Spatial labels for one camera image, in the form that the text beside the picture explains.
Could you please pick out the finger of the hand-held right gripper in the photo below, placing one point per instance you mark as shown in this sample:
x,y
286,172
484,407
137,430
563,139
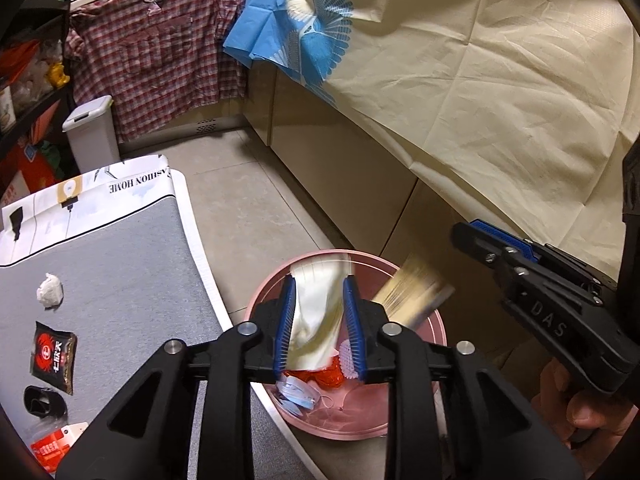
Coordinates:
x,y
500,234
480,250

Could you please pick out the yellow toy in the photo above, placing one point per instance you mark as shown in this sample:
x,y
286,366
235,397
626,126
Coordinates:
x,y
57,76

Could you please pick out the white printed mat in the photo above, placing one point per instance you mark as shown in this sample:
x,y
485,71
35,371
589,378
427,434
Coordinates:
x,y
125,180

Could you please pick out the black red-print snack packet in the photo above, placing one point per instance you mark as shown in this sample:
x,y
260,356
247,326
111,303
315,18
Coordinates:
x,y
52,355

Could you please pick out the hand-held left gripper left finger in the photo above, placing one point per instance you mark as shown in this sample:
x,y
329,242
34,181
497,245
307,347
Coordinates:
x,y
286,320

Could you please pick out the red snack packet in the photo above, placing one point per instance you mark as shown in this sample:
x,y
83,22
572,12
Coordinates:
x,y
50,452

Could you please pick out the white tissue wad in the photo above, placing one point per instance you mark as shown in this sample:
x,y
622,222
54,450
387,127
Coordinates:
x,y
50,292

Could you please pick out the white foam fruit net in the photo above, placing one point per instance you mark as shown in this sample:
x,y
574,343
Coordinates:
x,y
346,355

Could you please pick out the blue face mask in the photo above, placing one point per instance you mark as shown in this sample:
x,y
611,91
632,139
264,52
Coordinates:
x,y
300,396

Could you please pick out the person's right hand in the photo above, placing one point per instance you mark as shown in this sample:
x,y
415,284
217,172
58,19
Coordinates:
x,y
570,410

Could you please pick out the vent grille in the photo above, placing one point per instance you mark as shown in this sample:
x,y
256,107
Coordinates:
x,y
206,127

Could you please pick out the red plaid shirt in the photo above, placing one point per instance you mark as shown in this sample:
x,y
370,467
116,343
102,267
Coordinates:
x,y
160,60

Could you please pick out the grey table mat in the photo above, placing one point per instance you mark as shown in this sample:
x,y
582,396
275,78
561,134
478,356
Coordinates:
x,y
125,285

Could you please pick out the black metal shelf rack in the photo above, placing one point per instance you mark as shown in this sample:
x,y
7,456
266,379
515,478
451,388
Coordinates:
x,y
35,110

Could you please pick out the cream face mask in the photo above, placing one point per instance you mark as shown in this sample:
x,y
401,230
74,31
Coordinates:
x,y
315,320

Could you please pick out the red plastic bag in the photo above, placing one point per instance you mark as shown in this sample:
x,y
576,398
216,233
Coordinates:
x,y
330,377

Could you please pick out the grey ironing board table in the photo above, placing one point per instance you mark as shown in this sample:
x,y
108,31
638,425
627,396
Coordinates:
x,y
204,265

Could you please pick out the cream cloth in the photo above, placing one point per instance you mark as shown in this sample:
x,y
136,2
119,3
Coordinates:
x,y
500,110

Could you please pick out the black plastic piece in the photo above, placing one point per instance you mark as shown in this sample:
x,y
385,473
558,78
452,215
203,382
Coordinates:
x,y
45,402

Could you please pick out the small white lidded bin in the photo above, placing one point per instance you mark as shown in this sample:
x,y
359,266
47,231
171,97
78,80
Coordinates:
x,y
95,135

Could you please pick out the red carton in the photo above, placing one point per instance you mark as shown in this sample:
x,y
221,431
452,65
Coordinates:
x,y
30,165

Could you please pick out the beige kitchen cabinet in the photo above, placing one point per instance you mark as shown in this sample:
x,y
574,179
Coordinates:
x,y
350,200

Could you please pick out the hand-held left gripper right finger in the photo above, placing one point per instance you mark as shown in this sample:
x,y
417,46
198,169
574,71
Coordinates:
x,y
352,330

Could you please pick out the pink plastic bucket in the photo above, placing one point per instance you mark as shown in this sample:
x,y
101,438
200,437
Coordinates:
x,y
360,407

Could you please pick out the orange plastic bag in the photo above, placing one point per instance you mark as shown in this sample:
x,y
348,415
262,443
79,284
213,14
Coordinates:
x,y
20,55

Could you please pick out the blue printed cloth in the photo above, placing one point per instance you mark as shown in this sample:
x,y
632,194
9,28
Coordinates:
x,y
270,20

